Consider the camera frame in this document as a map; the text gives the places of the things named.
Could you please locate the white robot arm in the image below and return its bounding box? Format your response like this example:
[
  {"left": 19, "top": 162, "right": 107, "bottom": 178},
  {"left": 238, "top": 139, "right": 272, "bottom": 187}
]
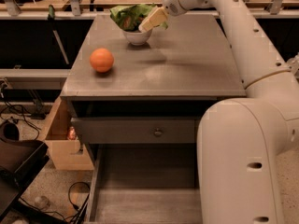
[{"left": 139, "top": 0, "right": 299, "bottom": 224}]

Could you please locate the black floor cable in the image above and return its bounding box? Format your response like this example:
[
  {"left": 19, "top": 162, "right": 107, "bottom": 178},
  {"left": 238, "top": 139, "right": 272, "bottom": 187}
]
[{"left": 18, "top": 181, "right": 92, "bottom": 224}]

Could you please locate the grey wooden cabinet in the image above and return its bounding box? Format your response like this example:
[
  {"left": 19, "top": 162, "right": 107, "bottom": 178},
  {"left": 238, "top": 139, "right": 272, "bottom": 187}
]
[{"left": 61, "top": 13, "right": 245, "bottom": 224}]

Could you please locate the green rice chip bag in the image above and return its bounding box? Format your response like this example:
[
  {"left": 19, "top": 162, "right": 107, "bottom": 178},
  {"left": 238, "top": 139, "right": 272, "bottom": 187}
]
[{"left": 110, "top": 4, "right": 168, "bottom": 32}]

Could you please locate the orange ball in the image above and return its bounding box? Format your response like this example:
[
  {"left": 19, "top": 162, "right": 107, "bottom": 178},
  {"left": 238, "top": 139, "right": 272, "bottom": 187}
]
[{"left": 90, "top": 48, "right": 114, "bottom": 73}]

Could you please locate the wooden box on floor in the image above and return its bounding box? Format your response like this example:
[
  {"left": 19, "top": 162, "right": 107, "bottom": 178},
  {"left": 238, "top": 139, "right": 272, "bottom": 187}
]
[{"left": 41, "top": 97, "right": 93, "bottom": 171}]

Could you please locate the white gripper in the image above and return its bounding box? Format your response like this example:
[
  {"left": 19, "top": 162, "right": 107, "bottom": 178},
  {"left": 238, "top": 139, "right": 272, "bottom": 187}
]
[{"left": 138, "top": 0, "right": 210, "bottom": 33}]

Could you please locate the white ceramic bowl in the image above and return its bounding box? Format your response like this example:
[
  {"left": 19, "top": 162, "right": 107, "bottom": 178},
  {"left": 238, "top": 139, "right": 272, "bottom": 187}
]
[{"left": 122, "top": 31, "right": 152, "bottom": 46}]

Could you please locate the black bin on floor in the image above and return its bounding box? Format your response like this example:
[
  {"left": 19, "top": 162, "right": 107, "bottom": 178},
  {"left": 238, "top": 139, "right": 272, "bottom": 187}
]
[{"left": 0, "top": 121, "right": 49, "bottom": 219}]

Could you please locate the round metal drawer knob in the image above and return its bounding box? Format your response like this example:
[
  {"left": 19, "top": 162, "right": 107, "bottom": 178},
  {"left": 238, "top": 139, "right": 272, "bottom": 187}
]
[{"left": 153, "top": 128, "right": 163, "bottom": 137}]

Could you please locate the grey cabinet drawer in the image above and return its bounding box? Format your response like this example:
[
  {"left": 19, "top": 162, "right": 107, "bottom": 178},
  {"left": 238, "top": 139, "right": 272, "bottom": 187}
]
[{"left": 71, "top": 118, "right": 198, "bottom": 144}]

